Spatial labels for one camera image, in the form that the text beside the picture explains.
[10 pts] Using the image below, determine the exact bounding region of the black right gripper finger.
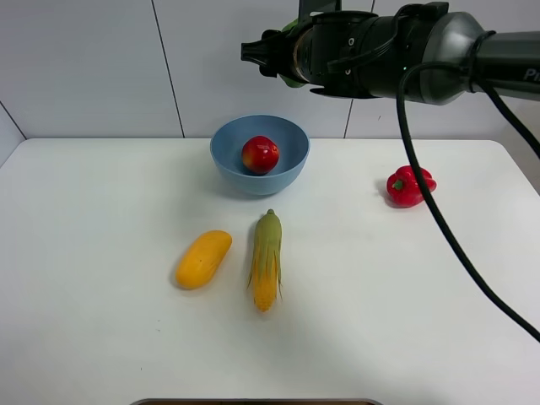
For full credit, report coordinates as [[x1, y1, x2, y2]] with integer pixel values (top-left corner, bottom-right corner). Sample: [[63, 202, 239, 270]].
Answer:
[[240, 30, 291, 78]]

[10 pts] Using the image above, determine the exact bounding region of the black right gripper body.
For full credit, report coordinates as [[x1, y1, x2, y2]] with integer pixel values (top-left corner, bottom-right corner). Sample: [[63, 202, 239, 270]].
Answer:
[[290, 11, 380, 98]]

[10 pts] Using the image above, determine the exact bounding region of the green lime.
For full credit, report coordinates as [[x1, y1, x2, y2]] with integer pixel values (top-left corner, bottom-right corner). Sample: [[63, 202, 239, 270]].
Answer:
[[279, 19, 307, 89]]

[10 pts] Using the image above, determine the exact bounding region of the red apple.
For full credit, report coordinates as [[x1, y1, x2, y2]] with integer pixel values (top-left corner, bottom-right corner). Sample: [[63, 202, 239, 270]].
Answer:
[[241, 136, 279, 176]]

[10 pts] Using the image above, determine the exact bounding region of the yellow mango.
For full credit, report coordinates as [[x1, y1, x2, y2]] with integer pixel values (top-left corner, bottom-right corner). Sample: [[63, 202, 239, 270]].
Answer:
[[175, 230, 232, 290]]

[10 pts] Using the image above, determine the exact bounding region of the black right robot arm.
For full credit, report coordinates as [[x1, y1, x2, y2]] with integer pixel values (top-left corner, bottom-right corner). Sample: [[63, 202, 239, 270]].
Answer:
[[240, 1, 539, 105]]

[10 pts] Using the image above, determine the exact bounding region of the blue plastic bowl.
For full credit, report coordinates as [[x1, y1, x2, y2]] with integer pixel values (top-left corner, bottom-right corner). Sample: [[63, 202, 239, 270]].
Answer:
[[210, 115, 310, 196]]

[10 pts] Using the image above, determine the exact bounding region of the red bell pepper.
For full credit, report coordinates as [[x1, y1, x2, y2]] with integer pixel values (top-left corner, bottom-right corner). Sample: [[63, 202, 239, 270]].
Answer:
[[386, 165, 424, 208]]

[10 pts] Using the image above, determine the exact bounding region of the corn cob with husk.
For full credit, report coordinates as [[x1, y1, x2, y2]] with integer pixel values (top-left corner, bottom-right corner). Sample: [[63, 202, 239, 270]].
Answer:
[[247, 209, 283, 313]]

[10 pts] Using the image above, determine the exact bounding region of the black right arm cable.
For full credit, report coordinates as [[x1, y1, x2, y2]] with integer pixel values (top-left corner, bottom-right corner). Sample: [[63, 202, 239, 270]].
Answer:
[[327, 3, 540, 343]]

